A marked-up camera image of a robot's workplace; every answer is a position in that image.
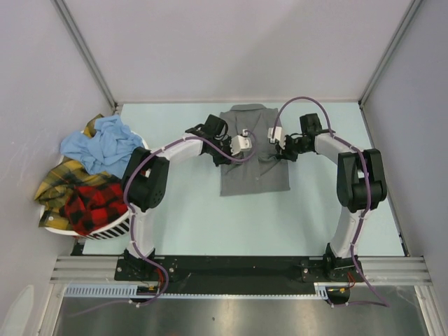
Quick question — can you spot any grey long sleeve shirt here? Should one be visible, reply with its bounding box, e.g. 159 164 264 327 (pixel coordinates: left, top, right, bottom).
220 104 290 197

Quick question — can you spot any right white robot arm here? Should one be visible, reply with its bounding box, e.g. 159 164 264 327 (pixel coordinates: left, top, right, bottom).
268 113 387 281

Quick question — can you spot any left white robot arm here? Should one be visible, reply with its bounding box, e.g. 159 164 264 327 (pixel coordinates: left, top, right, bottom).
121 115 234 280

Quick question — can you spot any light blue shirt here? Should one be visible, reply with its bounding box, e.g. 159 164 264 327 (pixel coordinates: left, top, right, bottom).
60 115 144 179

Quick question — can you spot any white laundry basket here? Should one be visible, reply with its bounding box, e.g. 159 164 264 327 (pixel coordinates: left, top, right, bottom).
39 156 130 240

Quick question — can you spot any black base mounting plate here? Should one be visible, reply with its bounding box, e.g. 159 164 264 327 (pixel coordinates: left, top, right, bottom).
114 253 363 295

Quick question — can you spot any red black plaid shirt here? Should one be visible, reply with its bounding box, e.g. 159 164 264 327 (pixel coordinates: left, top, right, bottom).
59 183 127 236

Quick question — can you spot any yellow plaid shirt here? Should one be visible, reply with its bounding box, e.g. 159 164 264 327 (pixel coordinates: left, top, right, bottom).
34 113 122 229

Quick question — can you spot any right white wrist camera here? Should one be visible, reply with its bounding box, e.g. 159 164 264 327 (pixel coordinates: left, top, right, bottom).
267 126 286 149

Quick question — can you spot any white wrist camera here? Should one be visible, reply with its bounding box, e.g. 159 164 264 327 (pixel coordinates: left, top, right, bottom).
230 129 253 156
267 126 286 149

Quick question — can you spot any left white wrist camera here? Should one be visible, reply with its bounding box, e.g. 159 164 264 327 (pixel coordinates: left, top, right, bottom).
230 129 253 156

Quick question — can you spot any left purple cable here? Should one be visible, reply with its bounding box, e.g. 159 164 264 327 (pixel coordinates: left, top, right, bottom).
122 127 256 277

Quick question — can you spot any white slotted cable duct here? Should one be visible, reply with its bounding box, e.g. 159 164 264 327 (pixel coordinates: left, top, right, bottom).
64 283 328 300

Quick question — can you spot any aluminium front rail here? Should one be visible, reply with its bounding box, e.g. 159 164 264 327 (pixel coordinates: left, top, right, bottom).
39 256 447 335

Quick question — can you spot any right aluminium frame post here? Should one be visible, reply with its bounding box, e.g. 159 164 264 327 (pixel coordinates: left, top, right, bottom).
358 0 424 106

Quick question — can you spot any aluminium frame post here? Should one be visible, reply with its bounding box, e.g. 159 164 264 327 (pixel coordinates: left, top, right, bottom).
51 0 118 111
358 0 424 106

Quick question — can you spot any left aluminium frame post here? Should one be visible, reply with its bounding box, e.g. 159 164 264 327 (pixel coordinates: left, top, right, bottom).
51 0 118 111

